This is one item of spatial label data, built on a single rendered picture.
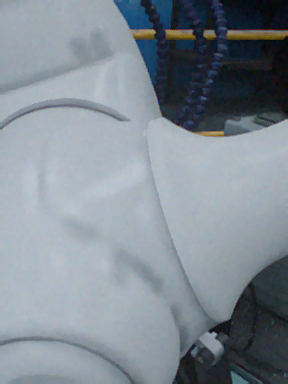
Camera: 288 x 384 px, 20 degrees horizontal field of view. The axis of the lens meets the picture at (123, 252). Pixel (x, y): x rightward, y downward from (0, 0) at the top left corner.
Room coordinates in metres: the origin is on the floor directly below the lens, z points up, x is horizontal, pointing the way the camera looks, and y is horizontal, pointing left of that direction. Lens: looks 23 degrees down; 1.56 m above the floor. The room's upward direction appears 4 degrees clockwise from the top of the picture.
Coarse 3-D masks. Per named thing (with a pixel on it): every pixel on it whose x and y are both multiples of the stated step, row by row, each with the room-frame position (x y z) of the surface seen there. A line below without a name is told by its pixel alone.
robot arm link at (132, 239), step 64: (64, 128) 0.38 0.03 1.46; (128, 128) 0.37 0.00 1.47; (0, 192) 0.35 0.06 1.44; (64, 192) 0.33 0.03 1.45; (128, 192) 0.33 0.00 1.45; (192, 192) 0.33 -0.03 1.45; (256, 192) 0.34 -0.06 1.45; (0, 256) 0.31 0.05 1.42; (64, 256) 0.30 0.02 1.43; (128, 256) 0.31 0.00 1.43; (192, 256) 0.32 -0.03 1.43; (256, 256) 0.34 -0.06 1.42; (0, 320) 0.29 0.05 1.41; (64, 320) 0.28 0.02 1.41; (128, 320) 0.29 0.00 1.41; (192, 320) 0.33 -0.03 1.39
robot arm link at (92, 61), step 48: (0, 0) 0.46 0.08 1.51; (48, 0) 0.46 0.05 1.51; (96, 0) 0.48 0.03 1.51; (0, 48) 0.45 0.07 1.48; (48, 48) 0.45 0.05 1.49; (96, 48) 0.46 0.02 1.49; (0, 96) 0.45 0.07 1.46; (48, 96) 0.43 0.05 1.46; (96, 96) 0.43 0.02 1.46; (144, 96) 0.47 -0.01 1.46
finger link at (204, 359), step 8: (216, 336) 0.53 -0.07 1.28; (224, 336) 0.53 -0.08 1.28; (224, 344) 0.52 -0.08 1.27; (200, 352) 0.52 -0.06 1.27; (208, 352) 0.52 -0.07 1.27; (224, 352) 0.53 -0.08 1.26; (200, 360) 0.52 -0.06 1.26; (208, 360) 0.51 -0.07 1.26; (216, 360) 0.53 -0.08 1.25; (224, 360) 0.54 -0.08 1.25; (200, 368) 0.53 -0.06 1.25; (208, 368) 0.53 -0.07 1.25; (216, 368) 0.54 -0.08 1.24; (224, 368) 0.54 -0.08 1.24; (200, 376) 0.54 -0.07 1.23; (208, 376) 0.53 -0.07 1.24; (216, 376) 0.54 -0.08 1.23; (224, 376) 0.55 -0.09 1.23
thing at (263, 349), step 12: (240, 300) 1.58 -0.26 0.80; (240, 312) 1.52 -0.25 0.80; (252, 312) 1.52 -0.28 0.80; (264, 312) 1.53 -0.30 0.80; (240, 324) 1.47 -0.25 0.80; (252, 324) 1.47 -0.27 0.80; (264, 324) 1.47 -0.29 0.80; (276, 324) 1.48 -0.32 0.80; (240, 336) 1.42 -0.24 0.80; (264, 336) 1.42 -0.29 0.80; (276, 336) 1.43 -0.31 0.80; (240, 348) 1.37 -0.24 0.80; (252, 348) 1.37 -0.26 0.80; (264, 348) 1.38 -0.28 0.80; (276, 348) 1.38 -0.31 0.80; (240, 360) 1.32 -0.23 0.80; (252, 360) 1.33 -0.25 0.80; (264, 360) 1.33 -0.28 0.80; (276, 360) 1.33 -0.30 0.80; (264, 372) 1.29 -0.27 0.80; (276, 372) 1.29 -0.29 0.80
